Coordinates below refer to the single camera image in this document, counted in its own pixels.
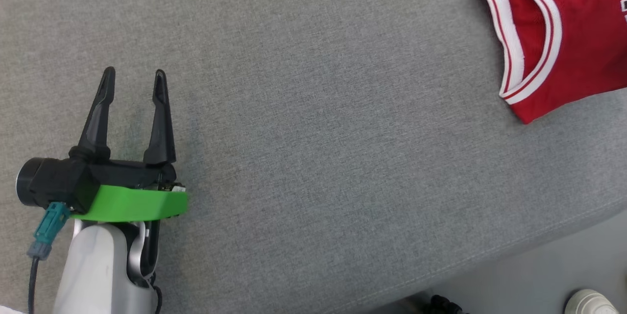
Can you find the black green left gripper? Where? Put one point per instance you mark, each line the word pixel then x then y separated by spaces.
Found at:
pixel 132 204

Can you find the black knobby object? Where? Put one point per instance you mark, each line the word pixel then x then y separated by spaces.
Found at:
pixel 443 305

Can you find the red jersey striped trim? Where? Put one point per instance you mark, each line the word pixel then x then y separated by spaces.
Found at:
pixel 578 35

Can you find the white rounded object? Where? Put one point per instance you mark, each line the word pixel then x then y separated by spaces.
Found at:
pixel 590 303

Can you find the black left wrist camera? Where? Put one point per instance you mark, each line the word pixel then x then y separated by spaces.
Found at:
pixel 46 181

